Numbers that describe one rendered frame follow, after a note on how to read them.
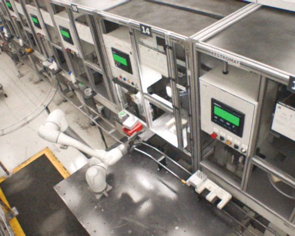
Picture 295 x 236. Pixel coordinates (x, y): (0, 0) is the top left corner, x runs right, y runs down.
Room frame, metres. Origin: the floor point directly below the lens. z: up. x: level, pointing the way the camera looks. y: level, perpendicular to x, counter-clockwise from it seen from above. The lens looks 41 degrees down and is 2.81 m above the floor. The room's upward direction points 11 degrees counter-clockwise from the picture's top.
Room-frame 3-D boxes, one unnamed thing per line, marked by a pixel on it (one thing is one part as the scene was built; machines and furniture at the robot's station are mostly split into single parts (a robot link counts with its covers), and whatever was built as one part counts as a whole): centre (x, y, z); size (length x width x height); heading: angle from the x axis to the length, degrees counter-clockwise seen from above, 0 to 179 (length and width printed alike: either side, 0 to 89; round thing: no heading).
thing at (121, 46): (2.24, 0.03, 1.60); 0.42 x 0.29 x 0.46; 34
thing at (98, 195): (1.54, 0.55, 0.71); 0.22 x 0.18 x 0.06; 34
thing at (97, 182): (1.56, 0.56, 0.85); 0.18 x 0.16 x 0.22; 167
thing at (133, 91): (2.16, 0.14, 1.37); 0.36 x 0.04 x 0.04; 34
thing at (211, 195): (1.20, -0.38, 0.84); 0.36 x 0.14 x 0.10; 34
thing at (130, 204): (1.34, 0.19, 0.66); 1.50 x 1.06 x 0.04; 34
